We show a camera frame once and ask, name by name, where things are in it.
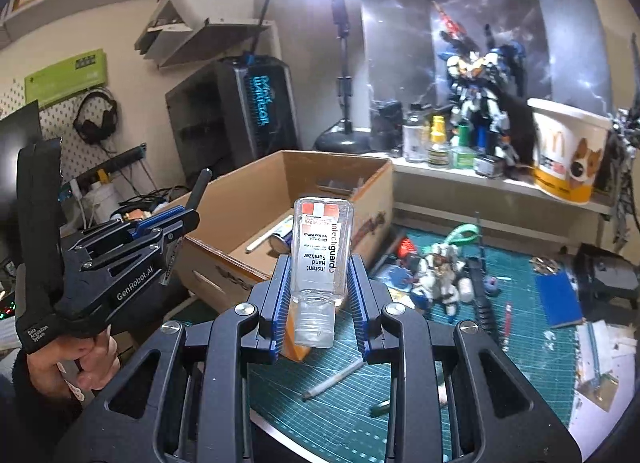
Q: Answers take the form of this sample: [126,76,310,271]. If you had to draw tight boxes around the lightning backdrop board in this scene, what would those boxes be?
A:
[360,0,613,134]

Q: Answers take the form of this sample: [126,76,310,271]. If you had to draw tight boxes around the white grey robot model lying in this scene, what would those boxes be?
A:
[387,240,474,323]

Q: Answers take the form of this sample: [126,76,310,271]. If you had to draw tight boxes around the black computer tower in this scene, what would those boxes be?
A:
[165,56,299,186]

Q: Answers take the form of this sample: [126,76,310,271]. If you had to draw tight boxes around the cardboard box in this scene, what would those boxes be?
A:
[174,151,394,311]

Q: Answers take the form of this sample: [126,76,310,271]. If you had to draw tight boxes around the black headphones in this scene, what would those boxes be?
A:
[71,89,121,147]

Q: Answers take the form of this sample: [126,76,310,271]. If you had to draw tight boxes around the green box on wall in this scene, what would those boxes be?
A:
[24,49,107,108]

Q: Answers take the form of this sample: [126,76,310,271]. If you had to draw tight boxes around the red handled file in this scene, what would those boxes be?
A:
[502,303,513,345]

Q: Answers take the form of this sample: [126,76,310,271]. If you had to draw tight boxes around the black desk lamp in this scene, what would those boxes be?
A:
[271,0,402,155]

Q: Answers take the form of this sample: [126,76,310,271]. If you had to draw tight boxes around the left hand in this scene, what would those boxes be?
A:
[26,327,120,400]

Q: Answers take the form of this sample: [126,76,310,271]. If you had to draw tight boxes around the McDonald's paper bucket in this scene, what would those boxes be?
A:
[527,98,612,205]

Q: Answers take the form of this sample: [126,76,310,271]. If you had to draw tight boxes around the blue notebook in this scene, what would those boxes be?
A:
[535,271,584,329]

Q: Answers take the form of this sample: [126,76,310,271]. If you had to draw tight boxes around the black hair brush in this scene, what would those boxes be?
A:
[466,257,500,344]

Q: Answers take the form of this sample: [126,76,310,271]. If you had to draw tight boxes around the white printer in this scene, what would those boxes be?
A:
[134,0,256,68]

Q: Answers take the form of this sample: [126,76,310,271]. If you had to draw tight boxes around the black box on desk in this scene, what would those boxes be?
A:
[573,243,639,304]

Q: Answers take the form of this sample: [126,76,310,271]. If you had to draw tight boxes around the blue white robot model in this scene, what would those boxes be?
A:
[433,2,526,167]

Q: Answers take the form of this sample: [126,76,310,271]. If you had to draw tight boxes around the white pen tube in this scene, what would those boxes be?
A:
[245,215,294,253]

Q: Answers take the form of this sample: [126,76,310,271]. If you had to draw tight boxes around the clear hand sanitizer bottle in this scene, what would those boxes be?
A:
[290,196,355,349]

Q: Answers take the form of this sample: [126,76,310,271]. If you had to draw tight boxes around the green cutting mat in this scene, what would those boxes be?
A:
[247,254,580,462]

